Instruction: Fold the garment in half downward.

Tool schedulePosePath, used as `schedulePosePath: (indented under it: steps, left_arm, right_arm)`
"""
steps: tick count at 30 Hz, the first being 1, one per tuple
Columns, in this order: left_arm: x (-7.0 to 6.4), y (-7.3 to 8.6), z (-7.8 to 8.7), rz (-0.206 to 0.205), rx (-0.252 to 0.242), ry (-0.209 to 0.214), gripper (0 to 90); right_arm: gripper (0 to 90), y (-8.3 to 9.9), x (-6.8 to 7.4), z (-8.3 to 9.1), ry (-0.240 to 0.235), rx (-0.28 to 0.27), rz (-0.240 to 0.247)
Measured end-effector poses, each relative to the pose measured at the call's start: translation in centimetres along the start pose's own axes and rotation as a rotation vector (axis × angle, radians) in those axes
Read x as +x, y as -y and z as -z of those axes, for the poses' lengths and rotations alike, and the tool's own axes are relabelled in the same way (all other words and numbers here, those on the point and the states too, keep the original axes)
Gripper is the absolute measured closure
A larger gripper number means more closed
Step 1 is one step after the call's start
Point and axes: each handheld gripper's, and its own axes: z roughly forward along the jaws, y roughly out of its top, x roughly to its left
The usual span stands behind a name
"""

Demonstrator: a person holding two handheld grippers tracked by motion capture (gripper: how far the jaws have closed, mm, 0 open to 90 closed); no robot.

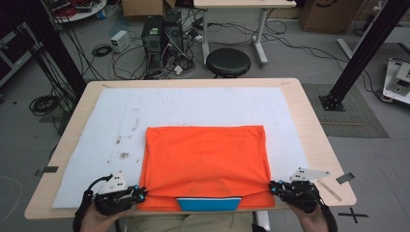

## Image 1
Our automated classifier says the black computer tower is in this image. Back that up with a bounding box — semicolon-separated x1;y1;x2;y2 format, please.
140;15;164;71
162;13;185;57

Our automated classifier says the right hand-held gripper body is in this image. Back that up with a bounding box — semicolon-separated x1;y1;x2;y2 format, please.
283;166;331;215

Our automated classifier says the small cardboard box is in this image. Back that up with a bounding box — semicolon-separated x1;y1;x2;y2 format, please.
121;0;177;17

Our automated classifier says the grey tape piece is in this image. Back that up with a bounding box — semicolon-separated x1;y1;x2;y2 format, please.
34;165;60;177
336;172;356;186

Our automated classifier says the small white device box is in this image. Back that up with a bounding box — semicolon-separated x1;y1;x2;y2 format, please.
109;29;132;53

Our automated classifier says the round white table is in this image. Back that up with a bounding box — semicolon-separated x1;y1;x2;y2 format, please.
47;0;108;23

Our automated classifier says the black round stool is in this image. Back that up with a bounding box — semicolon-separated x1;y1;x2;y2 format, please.
205;47;251;79

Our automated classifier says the small black cable coil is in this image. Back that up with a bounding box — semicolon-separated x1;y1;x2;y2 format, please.
91;43;113;58

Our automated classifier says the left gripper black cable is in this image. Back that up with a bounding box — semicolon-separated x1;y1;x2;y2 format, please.
72;173;114;232

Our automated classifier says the black tape cross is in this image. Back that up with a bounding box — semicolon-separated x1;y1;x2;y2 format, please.
337;207;369;224

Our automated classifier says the white foam mat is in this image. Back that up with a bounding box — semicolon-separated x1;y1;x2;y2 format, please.
52;86;320;210

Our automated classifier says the person's left hand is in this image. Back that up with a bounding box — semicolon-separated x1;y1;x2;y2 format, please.
79;204;125;232

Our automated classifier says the light wooden table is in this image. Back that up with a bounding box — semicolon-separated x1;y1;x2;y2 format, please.
24;77;358;220

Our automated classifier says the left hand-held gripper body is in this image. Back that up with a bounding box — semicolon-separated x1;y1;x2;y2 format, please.
93;170;136;217

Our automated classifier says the person's right hand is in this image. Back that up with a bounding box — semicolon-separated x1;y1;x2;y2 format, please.
288;204;330;232

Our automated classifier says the white table leg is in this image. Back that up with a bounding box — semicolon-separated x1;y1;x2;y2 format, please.
255;211;271;232

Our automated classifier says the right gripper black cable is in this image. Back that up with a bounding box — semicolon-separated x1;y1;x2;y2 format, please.
317;196;338;232

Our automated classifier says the tangle of black cables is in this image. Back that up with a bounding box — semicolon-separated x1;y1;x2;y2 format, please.
109;6;207;81

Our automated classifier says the black metal stand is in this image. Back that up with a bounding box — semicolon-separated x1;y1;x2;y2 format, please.
6;0;88;98
318;0;410;112

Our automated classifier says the white machine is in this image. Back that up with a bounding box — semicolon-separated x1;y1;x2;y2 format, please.
382;57;410;105

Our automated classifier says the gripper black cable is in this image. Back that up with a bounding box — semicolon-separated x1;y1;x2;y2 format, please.
317;196;338;232
72;173;114;232

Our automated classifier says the orange polo shirt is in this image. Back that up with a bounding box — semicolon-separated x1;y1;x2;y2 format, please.
136;125;277;213

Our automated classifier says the grey floor mat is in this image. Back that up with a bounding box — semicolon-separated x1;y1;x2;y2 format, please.
302;83;390;139

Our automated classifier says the white desk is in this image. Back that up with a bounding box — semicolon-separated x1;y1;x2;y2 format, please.
192;0;298;68

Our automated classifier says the large cardboard box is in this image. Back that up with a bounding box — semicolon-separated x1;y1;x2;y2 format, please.
299;0;364;35

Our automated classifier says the large black cable coil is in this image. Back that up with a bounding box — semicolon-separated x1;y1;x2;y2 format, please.
28;94;62;117

